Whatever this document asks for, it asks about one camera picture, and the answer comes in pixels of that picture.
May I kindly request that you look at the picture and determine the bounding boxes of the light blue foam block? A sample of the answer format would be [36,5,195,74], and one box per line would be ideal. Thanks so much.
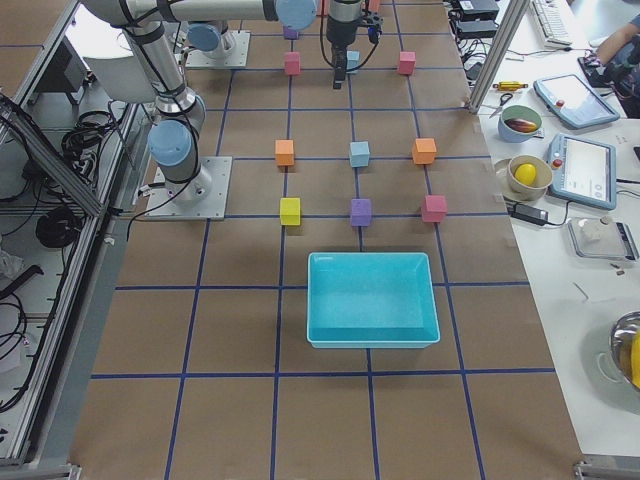
[346,50,360,74]

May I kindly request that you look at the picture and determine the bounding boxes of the pink far-left block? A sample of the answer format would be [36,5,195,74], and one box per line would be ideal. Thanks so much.
[284,51,302,76]

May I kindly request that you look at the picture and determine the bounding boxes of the purple far block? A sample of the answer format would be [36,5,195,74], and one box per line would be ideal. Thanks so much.
[283,26,300,40]

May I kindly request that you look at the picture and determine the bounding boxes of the purple block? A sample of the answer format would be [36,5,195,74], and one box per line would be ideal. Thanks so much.
[283,26,300,40]
[350,198,372,227]

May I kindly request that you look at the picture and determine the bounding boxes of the pink far-right block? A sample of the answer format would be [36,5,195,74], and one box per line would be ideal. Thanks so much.
[397,51,416,76]

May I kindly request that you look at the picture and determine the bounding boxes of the light blue center block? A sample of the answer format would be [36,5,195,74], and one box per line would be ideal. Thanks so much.
[349,141,370,168]

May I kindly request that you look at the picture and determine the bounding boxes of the orange left block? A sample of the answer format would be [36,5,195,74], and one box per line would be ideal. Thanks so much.
[274,139,295,167]

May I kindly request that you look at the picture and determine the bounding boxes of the orange block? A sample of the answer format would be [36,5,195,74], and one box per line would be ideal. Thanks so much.
[274,139,295,167]
[412,138,437,165]

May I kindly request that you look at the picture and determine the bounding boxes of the orange right block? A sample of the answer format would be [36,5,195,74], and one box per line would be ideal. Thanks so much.
[412,138,437,165]

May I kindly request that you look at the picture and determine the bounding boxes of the purple near block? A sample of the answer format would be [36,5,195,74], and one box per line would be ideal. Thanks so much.
[350,198,372,227]

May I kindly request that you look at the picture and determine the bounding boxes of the yellow foam block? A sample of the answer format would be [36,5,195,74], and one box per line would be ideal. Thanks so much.
[279,197,302,226]

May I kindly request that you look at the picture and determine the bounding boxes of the scissors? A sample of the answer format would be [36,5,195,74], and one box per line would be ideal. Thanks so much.
[490,92,513,118]

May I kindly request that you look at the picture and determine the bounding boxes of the pink near block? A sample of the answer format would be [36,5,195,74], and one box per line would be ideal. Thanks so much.
[421,195,448,223]

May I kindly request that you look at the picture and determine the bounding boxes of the blue bowl with eggplant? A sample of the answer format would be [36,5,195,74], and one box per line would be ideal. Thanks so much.
[497,105,542,143]

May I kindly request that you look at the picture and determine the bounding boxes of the eggplant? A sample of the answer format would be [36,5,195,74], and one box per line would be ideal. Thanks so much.
[504,118,539,134]

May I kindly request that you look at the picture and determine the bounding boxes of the white keyboard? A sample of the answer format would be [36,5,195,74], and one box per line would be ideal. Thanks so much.
[529,0,572,49]

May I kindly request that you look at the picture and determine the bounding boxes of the yellow lemon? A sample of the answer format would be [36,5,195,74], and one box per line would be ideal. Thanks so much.
[513,163,537,186]

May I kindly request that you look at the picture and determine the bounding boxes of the beige bowl with lemon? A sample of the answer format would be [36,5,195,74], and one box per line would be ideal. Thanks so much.
[506,155,553,200]

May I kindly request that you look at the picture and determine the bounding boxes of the upper teach pendant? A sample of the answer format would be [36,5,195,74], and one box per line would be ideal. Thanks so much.
[533,74,620,129]

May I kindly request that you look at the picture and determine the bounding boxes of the teach pendant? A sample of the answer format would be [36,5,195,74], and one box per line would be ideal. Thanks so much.
[546,134,617,211]
[533,74,620,129]

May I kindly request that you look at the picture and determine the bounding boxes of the turquoise plastic bin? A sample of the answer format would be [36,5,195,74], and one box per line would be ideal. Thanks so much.
[306,252,441,349]

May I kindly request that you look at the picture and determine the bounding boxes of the black power adapter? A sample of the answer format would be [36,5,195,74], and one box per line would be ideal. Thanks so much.
[509,203,548,226]

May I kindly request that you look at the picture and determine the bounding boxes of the lower teach pendant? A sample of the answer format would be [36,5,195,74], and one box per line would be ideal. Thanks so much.
[546,134,617,211]

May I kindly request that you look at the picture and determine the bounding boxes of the kitchen scale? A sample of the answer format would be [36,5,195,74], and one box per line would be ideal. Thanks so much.
[567,217,639,261]

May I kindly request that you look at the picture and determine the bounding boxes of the steel bowl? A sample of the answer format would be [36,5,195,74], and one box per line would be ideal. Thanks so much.
[596,311,639,393]

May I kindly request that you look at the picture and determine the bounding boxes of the yellow handled tool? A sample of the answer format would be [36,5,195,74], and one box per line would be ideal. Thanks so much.
[492,81,529,92]

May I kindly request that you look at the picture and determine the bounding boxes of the aluminium frame post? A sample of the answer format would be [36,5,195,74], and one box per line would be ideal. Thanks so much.
[467,0,529,114]

